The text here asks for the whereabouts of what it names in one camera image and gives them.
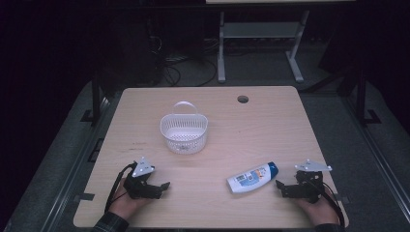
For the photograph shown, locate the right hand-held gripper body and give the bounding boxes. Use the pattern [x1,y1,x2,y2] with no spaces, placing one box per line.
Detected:
[288,159,334,204]

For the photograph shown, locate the black floor cables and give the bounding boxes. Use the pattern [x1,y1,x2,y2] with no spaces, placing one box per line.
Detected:
[151,35,219,88]

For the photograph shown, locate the white blue-capped shampoo bottle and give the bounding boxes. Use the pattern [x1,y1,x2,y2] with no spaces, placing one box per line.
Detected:
[225,160,280,194]

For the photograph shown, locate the black metal post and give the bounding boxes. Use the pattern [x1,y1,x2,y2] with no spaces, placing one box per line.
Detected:
[355,67,382,127]
[80,69,102,126]

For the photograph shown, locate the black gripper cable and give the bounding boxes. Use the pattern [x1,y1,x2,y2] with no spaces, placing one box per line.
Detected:
[308,179,346,228]
[103,161,138,214]

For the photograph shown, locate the white plastic basket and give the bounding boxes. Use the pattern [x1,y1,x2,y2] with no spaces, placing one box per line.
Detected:
[160,101,210,156]

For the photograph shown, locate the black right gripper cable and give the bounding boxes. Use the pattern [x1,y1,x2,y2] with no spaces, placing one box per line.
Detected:
[308,179,346,228]

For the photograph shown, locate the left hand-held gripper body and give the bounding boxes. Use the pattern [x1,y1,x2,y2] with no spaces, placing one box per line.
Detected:
[123,157,162,200]

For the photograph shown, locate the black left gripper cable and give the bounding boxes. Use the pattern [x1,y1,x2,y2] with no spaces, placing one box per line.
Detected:
[103,161,138,214]

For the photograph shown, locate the person's left hand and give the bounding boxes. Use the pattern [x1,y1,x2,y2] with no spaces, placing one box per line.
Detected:
[107,178,153,222]

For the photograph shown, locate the grey metal table frame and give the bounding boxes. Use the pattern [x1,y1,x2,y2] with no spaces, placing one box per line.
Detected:
[217,10,310,84]

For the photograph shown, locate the black slotted bracket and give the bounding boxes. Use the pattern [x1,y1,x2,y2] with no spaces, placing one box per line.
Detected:
[87,137,104,163]

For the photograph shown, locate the person's right hand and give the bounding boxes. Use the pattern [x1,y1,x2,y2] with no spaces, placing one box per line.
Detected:
[295,187,340,226]

